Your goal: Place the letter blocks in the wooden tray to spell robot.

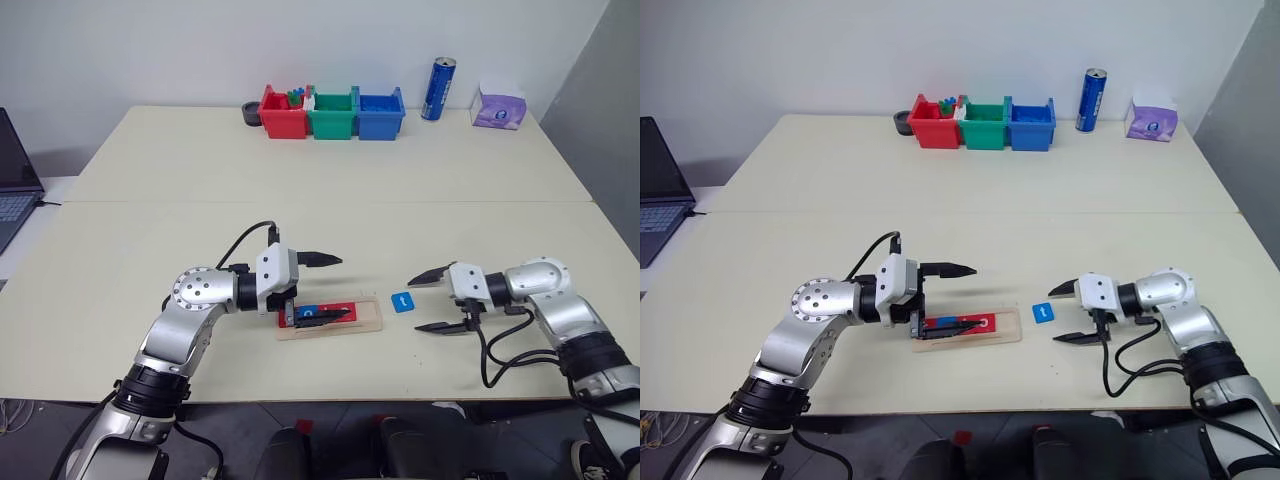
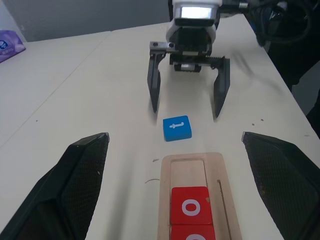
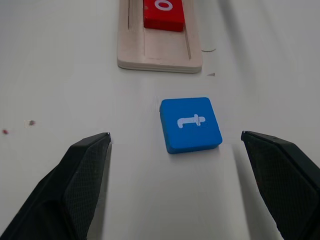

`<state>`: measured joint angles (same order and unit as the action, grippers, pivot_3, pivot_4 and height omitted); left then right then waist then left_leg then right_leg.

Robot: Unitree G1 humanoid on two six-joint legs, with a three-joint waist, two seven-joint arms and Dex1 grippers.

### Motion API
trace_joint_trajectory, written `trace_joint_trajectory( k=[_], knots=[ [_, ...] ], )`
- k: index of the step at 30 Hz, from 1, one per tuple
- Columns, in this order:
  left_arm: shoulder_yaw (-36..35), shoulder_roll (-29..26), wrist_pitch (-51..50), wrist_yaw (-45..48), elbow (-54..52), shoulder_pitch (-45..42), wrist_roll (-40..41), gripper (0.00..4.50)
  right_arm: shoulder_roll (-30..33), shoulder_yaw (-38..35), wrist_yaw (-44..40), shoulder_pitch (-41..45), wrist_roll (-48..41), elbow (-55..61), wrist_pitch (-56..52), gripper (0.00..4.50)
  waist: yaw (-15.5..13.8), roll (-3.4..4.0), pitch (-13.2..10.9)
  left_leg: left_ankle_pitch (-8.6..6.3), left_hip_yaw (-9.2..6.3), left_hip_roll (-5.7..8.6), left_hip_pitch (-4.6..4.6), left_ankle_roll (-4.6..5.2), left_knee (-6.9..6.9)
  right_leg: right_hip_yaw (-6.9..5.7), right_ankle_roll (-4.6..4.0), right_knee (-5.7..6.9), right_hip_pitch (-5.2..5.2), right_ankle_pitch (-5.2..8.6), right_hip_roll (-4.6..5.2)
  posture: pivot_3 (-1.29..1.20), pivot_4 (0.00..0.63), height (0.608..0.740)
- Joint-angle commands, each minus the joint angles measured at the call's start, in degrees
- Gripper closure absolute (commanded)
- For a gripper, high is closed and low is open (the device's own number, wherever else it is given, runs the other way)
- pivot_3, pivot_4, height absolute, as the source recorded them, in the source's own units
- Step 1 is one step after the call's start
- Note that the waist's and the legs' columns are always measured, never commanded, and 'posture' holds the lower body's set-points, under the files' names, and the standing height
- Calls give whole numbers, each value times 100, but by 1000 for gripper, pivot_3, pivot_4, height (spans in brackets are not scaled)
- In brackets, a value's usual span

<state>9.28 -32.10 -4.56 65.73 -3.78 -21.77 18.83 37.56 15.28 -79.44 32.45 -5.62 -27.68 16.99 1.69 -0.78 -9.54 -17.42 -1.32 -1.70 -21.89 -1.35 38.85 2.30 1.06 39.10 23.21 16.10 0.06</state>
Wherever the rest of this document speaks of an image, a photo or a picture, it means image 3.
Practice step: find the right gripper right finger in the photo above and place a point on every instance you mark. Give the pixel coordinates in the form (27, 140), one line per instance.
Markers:
(282, 180)

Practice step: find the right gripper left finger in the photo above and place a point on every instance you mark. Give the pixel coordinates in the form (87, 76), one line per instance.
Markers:
(62, 190)

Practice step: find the blue letter t block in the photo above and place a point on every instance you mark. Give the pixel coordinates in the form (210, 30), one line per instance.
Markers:
(191, 125)

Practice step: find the red letter o block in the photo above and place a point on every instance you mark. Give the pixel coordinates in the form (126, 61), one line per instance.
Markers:
(163, 15)

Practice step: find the wooden letter tray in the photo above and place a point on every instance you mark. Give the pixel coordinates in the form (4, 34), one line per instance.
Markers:
(160, 55)

